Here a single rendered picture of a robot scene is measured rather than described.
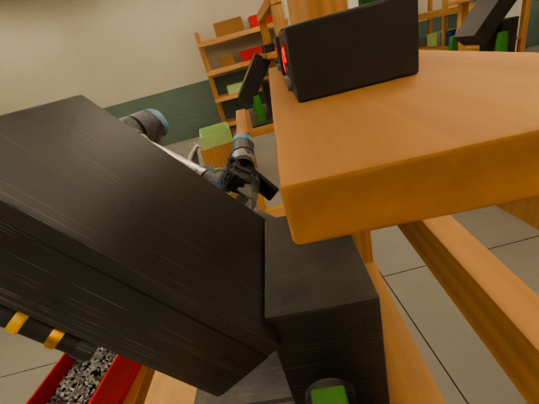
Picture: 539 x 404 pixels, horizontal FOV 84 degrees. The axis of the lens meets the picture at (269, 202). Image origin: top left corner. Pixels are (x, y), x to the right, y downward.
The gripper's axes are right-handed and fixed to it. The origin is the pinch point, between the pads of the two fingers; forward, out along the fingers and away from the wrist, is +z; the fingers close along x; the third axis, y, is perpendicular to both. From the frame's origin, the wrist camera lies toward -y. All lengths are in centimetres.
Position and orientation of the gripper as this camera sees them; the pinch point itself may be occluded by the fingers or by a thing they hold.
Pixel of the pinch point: (250, 211)
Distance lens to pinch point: 81.5
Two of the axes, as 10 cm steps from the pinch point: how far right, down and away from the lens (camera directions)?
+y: -8.6, -3.3, -4.0
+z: 0.7, 6.8, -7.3
